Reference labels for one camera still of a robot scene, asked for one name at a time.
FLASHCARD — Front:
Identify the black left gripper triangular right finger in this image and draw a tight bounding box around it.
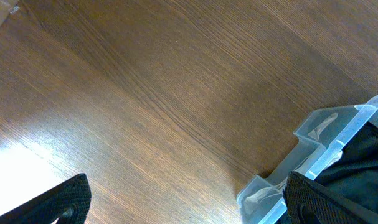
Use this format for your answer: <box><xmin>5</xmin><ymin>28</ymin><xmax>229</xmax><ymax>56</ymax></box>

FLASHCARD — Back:
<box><xmin>283</xmin><ymin>172</ymin><xmax>378</xmax><ymax>224</ymax></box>

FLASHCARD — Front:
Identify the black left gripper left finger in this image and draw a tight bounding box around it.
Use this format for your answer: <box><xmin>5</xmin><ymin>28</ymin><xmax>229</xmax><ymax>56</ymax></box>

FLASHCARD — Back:
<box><xmin>0</xmin><ymin>173</ymin><xmax>92</xmax><ymax>224</ymax></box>

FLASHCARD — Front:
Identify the black garment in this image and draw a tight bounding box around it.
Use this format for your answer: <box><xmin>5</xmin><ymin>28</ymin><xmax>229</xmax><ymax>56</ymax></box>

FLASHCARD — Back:
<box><xmin>315</xmin><ymin>123</ymin><xmax>378</xmax><ymax>214</ymax></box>

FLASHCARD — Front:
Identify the clear plastic storage bin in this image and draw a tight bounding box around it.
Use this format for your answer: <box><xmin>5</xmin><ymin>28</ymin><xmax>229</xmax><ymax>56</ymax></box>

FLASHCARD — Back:
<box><xmin>236</xmin><ymin>95</ymin><xmax>378</xmax><ymax>224</ymax></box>

